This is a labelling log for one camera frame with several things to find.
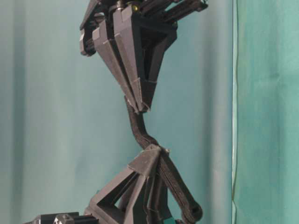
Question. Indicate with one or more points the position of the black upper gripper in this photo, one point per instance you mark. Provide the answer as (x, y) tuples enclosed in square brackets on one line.
[(131, 36)]

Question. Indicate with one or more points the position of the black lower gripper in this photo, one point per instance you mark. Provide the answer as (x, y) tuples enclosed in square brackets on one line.
[(111, 205)]

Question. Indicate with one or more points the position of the green fabric backdrop curtain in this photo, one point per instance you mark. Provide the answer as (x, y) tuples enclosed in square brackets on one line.
[(226, 106)]

